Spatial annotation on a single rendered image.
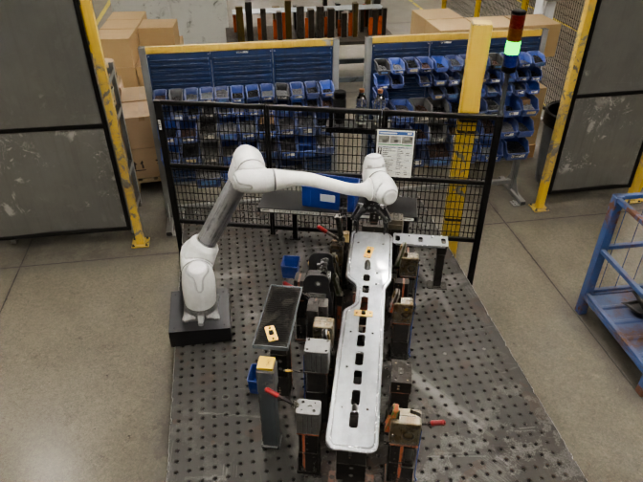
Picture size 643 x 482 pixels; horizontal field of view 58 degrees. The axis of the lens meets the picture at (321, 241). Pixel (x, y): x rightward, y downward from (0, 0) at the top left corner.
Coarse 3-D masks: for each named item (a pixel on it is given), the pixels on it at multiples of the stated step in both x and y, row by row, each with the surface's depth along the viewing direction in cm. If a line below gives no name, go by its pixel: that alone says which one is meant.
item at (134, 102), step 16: (128, 96) 552; (144, 96) 552; (128, 112) 519; (144, 112) 519; (128, 128) 512; (144, 128) 516; (144, 144) 524; (144, 160) 532; (144, 176) 542; (160, 176) 545
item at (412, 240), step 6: (396, 234) 312; (402, 234) 312; (408, 234) 312; (414, 234) 312; (420, 234) 312; (396, 240) 307; (402, 240) 307; (408, 240) 307; (414, 240) 307; (426, 240) 307; (432, 240) 307; (438, 240) 307; (414, 246) 305; (420, 246) 304; (426, 246) 304; (432, 246) 303; (438, 246) 303; (444, 246) 303
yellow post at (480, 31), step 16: (480, 32) 286; (480, 48) 290; (480, 64) 295; (464, 80) 301; (480, 80) 300; (464, 96) 305; (480, 96) 305; (464, 112) 310; (464, 128) 315; (464, 144) 320; (464, 160) 325; (464, 176) 331; (464, 192) 337
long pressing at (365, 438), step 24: (360, 240) 307; (384, 240) 307; (360, 264) 290; (384, 264) 290; (360, 288) 274; (384, 288) 275; (384, 312) 261; (336, 360) 236; (336, 384) 225; (360, 384) 226; (336, 408) 216; (360, 408) 216; (336, 432) 207; (360, 432) 207
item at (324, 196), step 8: (328, 176) 334; (336, 176) 333; (304, 192) 325; (312, 192) 324; (320, 192) 323; (328, 192) 321; (336, 192) 320; (304, 200) 328; (312, 200) 327; (320, 200) 326; (328, 200) 324; (336, 200) 323; (352, 200) 320; (328, 208) 327; (336, 208) 326; (352, 208) 323
